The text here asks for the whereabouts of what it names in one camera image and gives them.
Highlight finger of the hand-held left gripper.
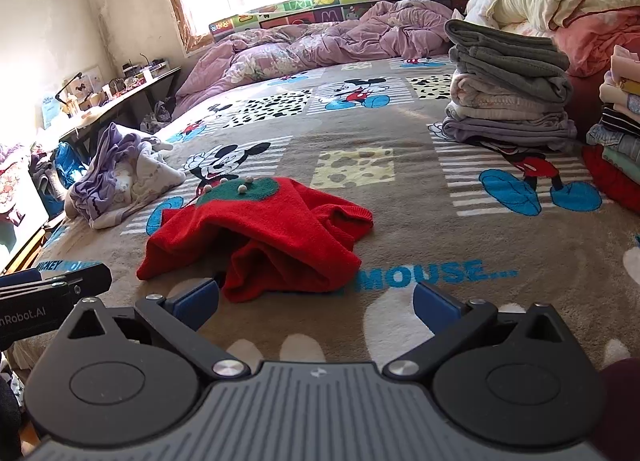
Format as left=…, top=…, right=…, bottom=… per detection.
left=30, top=263, right=113, bottom=294

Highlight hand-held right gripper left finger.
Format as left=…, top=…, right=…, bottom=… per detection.
left=59, top=277, right=252, bottom=382

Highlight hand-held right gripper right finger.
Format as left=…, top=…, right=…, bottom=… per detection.
left=382, top=282, right=583, bottom=382

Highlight red sweater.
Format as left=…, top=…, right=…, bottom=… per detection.
left=136, top=176, right=375, bottom=304

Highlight crumpled lavender clothes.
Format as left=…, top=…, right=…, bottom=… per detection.
left=67, top=122, right=186, bottom=229

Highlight stack of folded clothes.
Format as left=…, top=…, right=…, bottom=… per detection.
left=585, top=44, right=640, bottom=177

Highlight cartoon printed blanket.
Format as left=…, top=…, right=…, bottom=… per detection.
left=10, top=54, right=640, bottom=392

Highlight red floral cloth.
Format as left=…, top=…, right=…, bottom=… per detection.
left=0, top=144, right=31, bottom=227

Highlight light blue paper sheet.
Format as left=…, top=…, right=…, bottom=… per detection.
left=41, top=94, right=62, bottom=129

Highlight purple folded garment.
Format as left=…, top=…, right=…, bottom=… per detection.
left=442, top=114, right=578, bottom=152

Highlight white picture card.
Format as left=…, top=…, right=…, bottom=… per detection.
left=62, top=66, right=103, bottom=102

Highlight black desk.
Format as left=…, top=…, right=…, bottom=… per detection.
left=57, top=66, right=182, bottom=142

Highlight person's maroon clothing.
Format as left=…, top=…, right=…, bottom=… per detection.
left=595, top=358, right=640, bottom=461

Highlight grey folded garment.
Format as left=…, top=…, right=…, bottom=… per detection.
left=444, top=18, right=573, bottom=102

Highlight purple floral duvet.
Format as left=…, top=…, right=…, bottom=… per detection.
left=172, top=0, right=468, bottom=114

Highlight colourful letter foam mat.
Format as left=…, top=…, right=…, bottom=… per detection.
left=209, top=0, right=478, bottom=39

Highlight pink blanket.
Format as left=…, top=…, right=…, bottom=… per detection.
left=547, top=6, right=640, bottom=79

